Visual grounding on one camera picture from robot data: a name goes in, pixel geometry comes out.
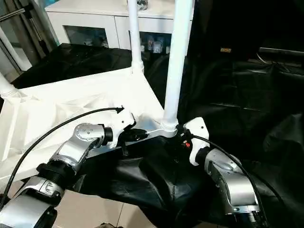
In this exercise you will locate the white plastic table top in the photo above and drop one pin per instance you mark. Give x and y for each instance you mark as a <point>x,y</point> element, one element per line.
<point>59,99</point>

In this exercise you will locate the white plastic table leg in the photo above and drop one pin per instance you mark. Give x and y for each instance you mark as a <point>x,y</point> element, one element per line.
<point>135,35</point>
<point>6,88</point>
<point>178,47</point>

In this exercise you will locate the black plastic mat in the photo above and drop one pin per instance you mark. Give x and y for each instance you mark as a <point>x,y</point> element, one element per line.
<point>249,107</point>

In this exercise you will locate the dark robot foot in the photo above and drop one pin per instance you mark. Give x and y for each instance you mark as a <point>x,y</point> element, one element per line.
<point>107,225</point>

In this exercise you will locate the small tan label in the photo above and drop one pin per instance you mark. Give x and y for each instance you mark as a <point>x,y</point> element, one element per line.
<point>225,50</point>

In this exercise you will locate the white glass-door cabinet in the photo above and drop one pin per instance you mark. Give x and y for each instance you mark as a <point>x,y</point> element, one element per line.
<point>95,19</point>

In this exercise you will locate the black bundle in clear bag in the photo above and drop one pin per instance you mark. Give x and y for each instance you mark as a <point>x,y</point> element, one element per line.
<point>142,4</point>

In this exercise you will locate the dark horizontal bar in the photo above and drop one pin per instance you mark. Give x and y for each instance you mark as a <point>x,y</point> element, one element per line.
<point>281,50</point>

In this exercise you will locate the black fabric backdrop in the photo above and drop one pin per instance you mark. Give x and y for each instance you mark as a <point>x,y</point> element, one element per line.
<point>249,21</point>

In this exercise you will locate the grey metal tripod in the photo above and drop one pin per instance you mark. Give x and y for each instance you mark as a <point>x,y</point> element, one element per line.
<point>23,28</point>

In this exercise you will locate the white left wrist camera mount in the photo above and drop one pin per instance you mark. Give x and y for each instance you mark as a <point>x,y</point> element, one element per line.
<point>121,123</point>

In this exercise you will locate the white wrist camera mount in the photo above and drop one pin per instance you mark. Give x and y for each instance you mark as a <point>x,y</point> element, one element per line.
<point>121,123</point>
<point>197,128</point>

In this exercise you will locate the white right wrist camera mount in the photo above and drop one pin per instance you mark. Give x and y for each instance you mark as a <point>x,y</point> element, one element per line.
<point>197,128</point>

